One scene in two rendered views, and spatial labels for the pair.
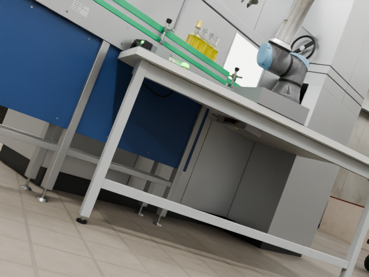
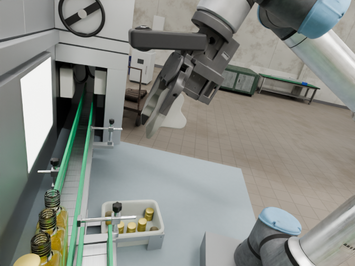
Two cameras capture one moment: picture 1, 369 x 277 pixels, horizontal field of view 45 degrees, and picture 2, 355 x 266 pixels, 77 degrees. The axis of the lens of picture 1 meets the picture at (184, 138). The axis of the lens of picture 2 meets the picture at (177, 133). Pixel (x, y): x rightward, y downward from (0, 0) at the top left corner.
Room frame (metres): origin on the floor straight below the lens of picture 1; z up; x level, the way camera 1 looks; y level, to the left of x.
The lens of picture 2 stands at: (2.26, 0.27, 1.50)
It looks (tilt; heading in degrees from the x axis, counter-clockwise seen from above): 24 degrees down; 294
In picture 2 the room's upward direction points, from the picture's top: 12 degrees clockwise
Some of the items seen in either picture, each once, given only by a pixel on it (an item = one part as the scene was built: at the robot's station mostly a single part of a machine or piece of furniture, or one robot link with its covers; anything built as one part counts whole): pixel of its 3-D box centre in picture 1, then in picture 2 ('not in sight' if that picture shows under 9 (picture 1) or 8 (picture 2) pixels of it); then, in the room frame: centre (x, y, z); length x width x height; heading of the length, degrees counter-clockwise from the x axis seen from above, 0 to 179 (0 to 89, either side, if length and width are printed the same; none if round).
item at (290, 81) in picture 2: not in sight; (285, 87); (2.56, -9.48, 0.39); 2.16 x 0.86 x 0.78; 23
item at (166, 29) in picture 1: (167, 32); not in sight; (2.14, 0.26, 0.94); 0.07 x 0.04 x 0.13; 46
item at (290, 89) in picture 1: (286, 92); (260, 254); (2.16, -0.39, 0.88); 0.15 x 0.15 x 0.10
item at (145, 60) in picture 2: not in sight; (143, 59); (6.16, -5.07, 0.62); 0.63 x 0.53 x 1.23; 112
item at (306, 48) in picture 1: (303, 49); (82, 13); (3.29, -0.59, 1.49); 0.21 x 0.05 x 0.21; 46
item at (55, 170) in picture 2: not in sight; (48, 174); (2.91, -0.15, 0.94); 0.07 x 0.04 x 0.13; 46
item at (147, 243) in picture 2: not in sight; (123, 226); (2.63, -0.26, 0.79); 0.27 x 0.17 x 0.08; 46
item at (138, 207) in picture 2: not in sight; (131, 224); (2.61, -0.28, 0.80); 0.22 x 0.17 x 0.09; 46
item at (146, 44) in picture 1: (143, 51); not in sight; (2.05, 0.32, 0.79); 0.08 x 0.08 x 0.08; 46
